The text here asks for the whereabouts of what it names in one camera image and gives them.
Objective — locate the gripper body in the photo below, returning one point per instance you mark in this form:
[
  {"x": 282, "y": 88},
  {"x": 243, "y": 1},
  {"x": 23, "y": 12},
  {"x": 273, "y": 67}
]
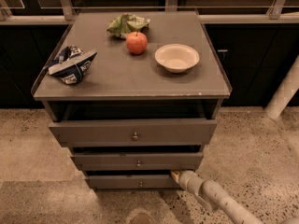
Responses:
[{"x": 184, "y": 177}]

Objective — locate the grey bottom drawer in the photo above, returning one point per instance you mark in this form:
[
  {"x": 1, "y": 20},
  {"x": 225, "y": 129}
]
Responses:
[{"x": 131, "y": 182}]

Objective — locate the grey drawer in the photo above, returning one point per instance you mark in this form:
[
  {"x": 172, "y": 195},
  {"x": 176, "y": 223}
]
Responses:
[
  {"x": 133, "y": 132},
  {"x": 137, "y": 161},
  {"x": 131, "y": 182}
]

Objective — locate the grey middle drawer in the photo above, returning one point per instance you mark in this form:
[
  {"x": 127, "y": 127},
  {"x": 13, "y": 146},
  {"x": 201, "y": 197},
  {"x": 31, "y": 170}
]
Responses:
[{"x": 137, "y": 161}]

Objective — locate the grey top drawer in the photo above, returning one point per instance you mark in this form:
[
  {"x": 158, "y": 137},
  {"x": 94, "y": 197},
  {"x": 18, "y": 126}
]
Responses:
[{"x": 133, "y": 132}]

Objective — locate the grey drawer cabinet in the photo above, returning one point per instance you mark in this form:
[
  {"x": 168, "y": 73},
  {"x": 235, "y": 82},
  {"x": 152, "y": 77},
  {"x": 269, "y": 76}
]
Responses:
[{"x": 120, "y": 85}]

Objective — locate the white bowl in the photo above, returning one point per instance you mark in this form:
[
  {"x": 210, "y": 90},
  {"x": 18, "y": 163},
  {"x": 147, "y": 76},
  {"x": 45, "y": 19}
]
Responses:
[{"x": 177, "y": 58}]

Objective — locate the white pillar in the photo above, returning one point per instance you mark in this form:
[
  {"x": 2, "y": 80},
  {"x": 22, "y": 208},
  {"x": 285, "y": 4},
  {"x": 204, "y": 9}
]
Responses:
[{"x": 286, "y": 90}]

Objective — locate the red apple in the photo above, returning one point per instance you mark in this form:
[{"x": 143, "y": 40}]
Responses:
[{"x": 136, "y": 43}]

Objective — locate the blue chip bag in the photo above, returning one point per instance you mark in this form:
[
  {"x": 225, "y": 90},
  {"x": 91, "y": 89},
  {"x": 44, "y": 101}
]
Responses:
[{"x": 71, "y": 64}]

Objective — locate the green chip bag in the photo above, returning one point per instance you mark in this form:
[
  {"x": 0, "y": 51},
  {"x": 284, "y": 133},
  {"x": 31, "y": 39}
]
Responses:
[{"x": 127, "y": 23}]

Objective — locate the metal window railing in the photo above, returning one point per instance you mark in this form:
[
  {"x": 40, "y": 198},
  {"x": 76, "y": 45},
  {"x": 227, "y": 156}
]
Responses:
[{"x": 22, "y": 12}]

